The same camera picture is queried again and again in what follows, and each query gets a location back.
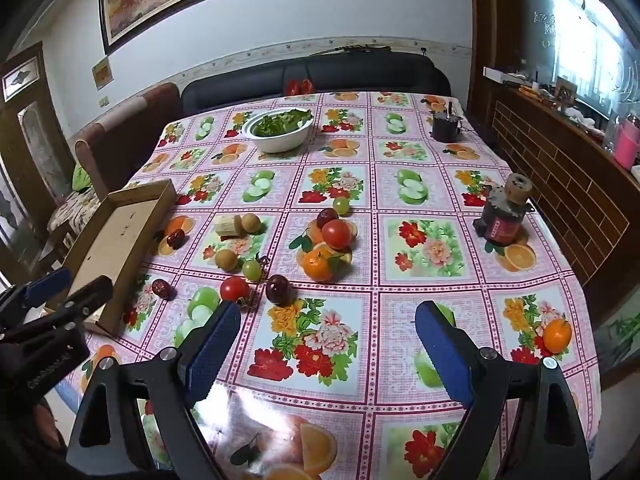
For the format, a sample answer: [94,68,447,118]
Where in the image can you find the dark red jujube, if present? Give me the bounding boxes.
[151,278,174,301]

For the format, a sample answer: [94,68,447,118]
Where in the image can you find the dried red jujube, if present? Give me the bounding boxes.
[166,229,186,250]

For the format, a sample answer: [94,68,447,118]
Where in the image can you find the small orange mandarin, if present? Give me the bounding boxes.
[542,318,573,354]

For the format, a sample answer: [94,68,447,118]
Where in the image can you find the brown longan fruit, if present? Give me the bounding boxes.
[214,248,239,272]

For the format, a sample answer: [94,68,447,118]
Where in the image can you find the red tomato with stem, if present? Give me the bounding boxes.
[219,276,252,306]

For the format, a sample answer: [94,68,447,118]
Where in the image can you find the pale sugarcane piece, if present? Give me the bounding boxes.
[213,214,244,238]

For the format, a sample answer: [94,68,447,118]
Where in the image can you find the green tomato with stem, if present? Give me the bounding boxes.
[242,255,269,283]

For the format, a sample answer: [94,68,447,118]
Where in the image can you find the dark purple plum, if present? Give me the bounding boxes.
[266,274,291,307]

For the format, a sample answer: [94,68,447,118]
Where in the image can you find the orange mandarin with leaf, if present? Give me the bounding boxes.
[302,248,342,283]

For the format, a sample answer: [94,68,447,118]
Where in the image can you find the dark red plum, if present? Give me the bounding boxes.
[316,208,338,230]

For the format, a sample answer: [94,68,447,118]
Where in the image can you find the green grape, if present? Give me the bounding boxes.
[332,196,350,217]

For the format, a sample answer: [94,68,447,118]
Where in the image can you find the shallow cardboard box tray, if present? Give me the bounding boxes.
[64,180,177,335]

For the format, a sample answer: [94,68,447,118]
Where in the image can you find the floral patterned seat cover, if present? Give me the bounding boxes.
[48,186,101,235]

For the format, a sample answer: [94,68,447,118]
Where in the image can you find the green cushion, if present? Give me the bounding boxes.
[72,162,92,193]

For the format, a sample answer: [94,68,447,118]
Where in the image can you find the wooden glass panel door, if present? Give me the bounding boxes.
[1,42,75,283]

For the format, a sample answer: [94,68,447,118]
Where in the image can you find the brown fabric armchair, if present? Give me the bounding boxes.
[74,82,182,200]

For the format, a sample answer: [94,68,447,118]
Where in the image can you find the tan round longan fruit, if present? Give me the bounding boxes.
[241,214,262,234]

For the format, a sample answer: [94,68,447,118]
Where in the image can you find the floral fruit print tablecloth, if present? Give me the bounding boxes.
[68,91,601,479]

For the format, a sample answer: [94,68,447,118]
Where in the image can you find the white bowl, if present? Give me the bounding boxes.
[241,107,314,154]

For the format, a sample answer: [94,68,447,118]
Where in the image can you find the green leafy vegetables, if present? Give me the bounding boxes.
[250,108,314,138]

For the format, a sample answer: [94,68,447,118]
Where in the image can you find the red object on sofa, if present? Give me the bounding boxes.
[284,78,316,96]

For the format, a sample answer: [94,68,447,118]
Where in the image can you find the pink plastic container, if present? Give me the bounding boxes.
[614,120,639,170]

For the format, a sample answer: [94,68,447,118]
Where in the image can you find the black cup with utensils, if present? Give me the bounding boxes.
[432,102,461,143]

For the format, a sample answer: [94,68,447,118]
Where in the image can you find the wooden side cabinet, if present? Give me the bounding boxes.
[468,0,639,327]

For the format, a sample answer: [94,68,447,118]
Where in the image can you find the small yellow wall plaque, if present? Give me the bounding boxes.
[92,56,113,90]

